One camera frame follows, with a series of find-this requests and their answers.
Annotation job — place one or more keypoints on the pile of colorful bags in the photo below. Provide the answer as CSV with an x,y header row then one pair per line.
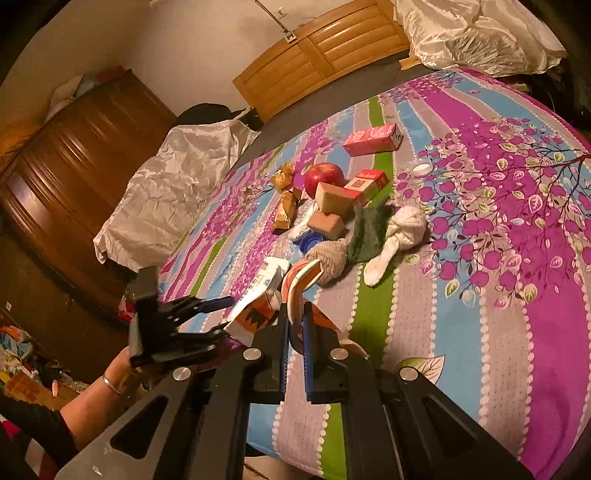
x,y
23,369

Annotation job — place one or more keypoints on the grey sock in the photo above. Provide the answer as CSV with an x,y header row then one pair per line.
x,y
330,261

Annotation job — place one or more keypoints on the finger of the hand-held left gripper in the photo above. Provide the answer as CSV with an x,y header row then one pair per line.
x,y
198,344
217,303

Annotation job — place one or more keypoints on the bundle atop wardrobe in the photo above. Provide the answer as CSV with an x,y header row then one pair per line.
x,y
69,92

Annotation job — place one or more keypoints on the blue bottle cap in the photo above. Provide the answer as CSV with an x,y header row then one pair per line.
x,y
310,242

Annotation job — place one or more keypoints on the person's left hand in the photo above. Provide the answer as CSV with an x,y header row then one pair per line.
x,y
117,369

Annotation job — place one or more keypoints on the black bundle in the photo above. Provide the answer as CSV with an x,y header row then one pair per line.
x,y
203,113

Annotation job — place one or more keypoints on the small red box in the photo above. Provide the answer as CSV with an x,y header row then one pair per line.
x,y
369,182

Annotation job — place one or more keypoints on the large red box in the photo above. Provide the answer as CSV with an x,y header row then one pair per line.
x,y
369,141

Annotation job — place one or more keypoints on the grey bed sheet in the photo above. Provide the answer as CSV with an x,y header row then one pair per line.
x,y
323,99

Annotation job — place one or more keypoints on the brown block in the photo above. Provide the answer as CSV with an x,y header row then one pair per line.
x,y
325,225

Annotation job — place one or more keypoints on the tan block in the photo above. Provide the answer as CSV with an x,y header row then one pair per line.
x,y
334,198

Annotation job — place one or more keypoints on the dark green cloth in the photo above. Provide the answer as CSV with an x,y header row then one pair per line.
x,y
369,230

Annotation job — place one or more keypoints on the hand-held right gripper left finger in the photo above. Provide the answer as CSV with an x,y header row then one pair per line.
x,y
282,344

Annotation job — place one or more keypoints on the gold wrapper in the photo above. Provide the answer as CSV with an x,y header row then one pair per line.
x,y
282,177
285,210

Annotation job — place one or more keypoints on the brown wooden wardrobe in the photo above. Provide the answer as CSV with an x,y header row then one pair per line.
x,y
83,152

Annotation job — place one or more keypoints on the white satin cover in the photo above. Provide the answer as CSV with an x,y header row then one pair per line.
x,y
171,184
461,41

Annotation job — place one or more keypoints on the orange paper cup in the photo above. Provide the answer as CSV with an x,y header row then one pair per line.
x,y
302,274

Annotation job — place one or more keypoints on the wooden headboard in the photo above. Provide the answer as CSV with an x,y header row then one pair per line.
x,y
323,50

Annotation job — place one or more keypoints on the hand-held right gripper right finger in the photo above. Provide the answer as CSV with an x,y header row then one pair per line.
x,y
308,353

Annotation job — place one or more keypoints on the white bottle cap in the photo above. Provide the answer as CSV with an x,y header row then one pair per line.
x,y
421,169

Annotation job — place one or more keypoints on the metal lamp stand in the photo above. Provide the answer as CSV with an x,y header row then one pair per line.
x,y
291,36

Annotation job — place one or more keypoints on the white fuzzy sock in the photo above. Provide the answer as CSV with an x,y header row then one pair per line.
x,y
406,226

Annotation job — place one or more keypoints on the red apple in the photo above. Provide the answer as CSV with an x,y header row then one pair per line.
x,y
323,177

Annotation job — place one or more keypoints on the orange and white carton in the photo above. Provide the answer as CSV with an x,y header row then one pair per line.
x,y
258,318

